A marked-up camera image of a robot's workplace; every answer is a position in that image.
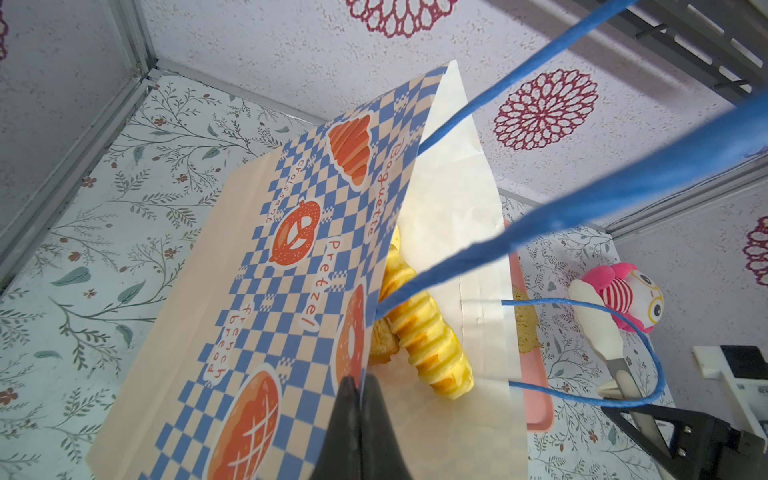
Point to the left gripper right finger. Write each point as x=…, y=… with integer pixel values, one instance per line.
x=381, y=457

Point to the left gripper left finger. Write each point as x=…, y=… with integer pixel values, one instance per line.
x=340, y=455

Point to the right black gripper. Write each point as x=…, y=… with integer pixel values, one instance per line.
x=684, y=443

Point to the toast slice bread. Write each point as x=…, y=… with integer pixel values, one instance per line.
x=526, y=324

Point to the ridged spiral bread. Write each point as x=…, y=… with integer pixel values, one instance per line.
x=433, y=347

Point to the checkered paper bag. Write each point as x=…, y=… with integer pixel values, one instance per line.
x=307, y=247

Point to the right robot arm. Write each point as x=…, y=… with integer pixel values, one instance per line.
x=747, y=397

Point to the pink plush toy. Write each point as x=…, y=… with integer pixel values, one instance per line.
x=625, y=289

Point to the pink tray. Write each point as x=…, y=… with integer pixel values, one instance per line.
x=539, y=406

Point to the grey wall shelf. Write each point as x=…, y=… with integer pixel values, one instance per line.
x=721, y=44

